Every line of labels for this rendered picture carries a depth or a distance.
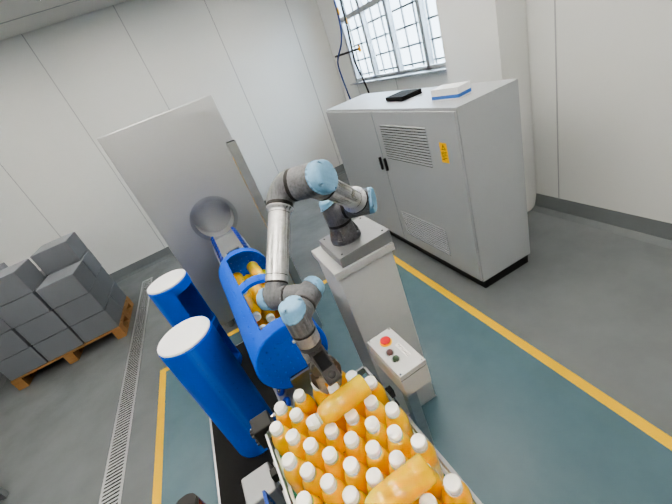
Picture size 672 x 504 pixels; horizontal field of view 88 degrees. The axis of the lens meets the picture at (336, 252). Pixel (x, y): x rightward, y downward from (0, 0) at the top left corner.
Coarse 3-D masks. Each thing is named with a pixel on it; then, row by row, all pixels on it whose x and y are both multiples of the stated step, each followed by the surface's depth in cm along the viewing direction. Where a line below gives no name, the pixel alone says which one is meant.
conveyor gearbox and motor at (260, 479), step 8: (264, 464) 123; (256, 472) 121; (264, 472) 120; (248, 480) 119; (256, 480) 119; (264, 480) 118; (272, 480) 117; (248, 488) 117; (256, 488) 116; (264, 488) 115; (272, 488) 114; (248, 496) 115; (256, 496) 114; (272, 496) 115; (280, 496) 116
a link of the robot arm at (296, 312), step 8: (296, 296) 98; (280, 304) 98; (288, 304) 96; (296, 304) 95; (304, 304) 98; (312, 304) 101; (280, 312) 96; (288, 312) 94; (296, 312) 95; (304, 312) 96; (312, 312) 101; (288, 320) 96; (296, 320) 96; (304, 320) 97; (312, 320) 101; (288, 328) 98; (296, 328) 97; (304, 328) 97; (312, 328) 100; (296, 336) 98; (304, 336) 98
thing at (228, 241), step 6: (228, 234) 312; (234, 234) 307; (240, 234) 318; (216, 240) 309; (222, 240) 304; (228, 240) 299; (234, 240) 295; (222, 246) 292; (228, 246) 288; (234, 246) 283; (240, 246) 279; (222, 252) 281; (288, 390) 138; (294, 390) 137; (276, 396) 149; (288, 396) 136; (312, 396) 132; (294, 402) 132
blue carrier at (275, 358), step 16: (240, 256) 198; (256, 256) 202; (224, 272) 184; (240, 272) 201; (224, 288) 179; (240, 288) 158; (240, 304) 150; (240, 320) 145; (256, 336) 127; (272, 336) 122; (288, 336) 125; (320, 336) 131; (256, 352) 122; (272, 352) 124; (288, 352) 127; (256, 368) 124; (272, 368) 126; (288, 368) 130; (272, 384) 129; (288, 384) 132
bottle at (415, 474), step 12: (420, 456) 79; (408, 468) 78; (420, 468) 77; (384, 480) 78; (396, 480) 76; (408, 480) 76; (420, 480) 76; (432, 480) 76; (372, 492) 76; (384, 492) 75; (396, 492) 75; (408, 492) 75; (420, 492) 75
